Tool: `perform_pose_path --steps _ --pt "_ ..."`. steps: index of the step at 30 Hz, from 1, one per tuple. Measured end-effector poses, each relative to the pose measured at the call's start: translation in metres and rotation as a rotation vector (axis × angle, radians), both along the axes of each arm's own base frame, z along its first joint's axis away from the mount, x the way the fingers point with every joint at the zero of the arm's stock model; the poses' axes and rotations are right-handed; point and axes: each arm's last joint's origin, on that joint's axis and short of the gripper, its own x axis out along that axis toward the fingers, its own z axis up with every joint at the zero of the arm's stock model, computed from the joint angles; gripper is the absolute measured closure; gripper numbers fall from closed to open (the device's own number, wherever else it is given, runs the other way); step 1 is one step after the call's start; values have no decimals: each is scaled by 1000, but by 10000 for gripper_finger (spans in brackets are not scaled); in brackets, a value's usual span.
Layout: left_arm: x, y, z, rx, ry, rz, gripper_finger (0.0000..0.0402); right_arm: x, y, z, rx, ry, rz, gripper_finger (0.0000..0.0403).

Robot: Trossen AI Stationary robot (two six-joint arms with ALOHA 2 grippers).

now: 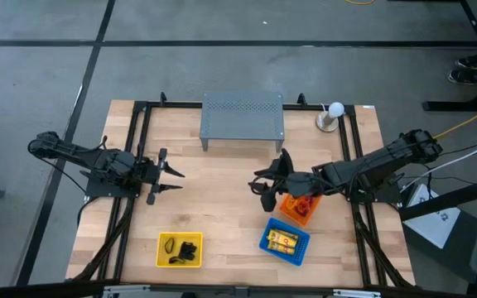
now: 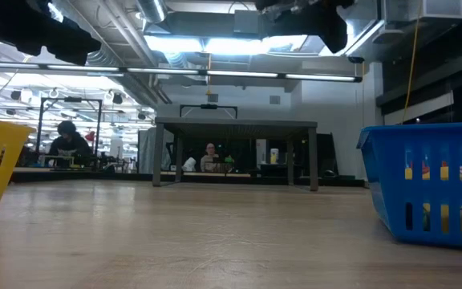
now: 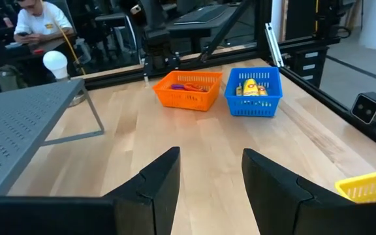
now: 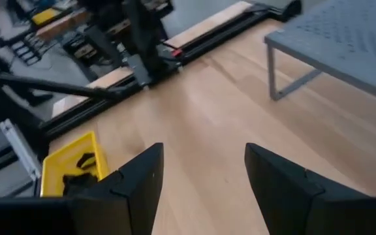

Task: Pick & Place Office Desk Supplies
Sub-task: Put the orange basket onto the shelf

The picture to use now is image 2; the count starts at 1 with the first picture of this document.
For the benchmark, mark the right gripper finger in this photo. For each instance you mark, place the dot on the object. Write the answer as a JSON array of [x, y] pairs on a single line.
[[337, 30]]

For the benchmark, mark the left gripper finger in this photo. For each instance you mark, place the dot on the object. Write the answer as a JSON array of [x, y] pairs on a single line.
[[78, 44]]

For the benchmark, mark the yellow plastic basket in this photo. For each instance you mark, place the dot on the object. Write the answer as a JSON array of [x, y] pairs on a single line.
[[10, 136]]

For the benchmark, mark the blue plastic basket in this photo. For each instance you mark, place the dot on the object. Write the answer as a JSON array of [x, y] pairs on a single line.
[[387, 160]]

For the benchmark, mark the long tube light fixture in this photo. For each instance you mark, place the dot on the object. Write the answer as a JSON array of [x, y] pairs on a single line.
[[94, 69]]

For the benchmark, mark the grey ceiling box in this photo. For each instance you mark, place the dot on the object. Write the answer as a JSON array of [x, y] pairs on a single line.
[[247, 22]]

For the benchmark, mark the person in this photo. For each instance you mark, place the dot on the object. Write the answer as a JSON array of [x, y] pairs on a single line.
[[68, 146], [211, 158]]

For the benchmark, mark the grey perforated metal shelf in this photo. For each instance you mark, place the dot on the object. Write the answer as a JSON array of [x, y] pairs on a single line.
[[235, 123]]

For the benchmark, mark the black board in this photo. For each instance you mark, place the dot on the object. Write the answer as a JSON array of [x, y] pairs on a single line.
[[327, 154]]

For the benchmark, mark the white rounded object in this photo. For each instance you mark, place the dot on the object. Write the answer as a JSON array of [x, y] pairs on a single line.
[[189, 164]]

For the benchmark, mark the black background stand frame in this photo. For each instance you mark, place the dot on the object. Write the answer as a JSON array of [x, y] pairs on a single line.
[[70, 99]]

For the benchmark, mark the round silver ventilation duct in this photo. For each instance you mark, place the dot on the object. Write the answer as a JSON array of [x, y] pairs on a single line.
[[152, 10]]

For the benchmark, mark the black background camera rig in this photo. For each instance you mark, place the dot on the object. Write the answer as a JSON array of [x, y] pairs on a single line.
[[209, 106]]

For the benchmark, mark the black aluminium table frame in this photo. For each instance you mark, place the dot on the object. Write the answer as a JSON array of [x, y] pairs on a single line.
[[74, 176]]

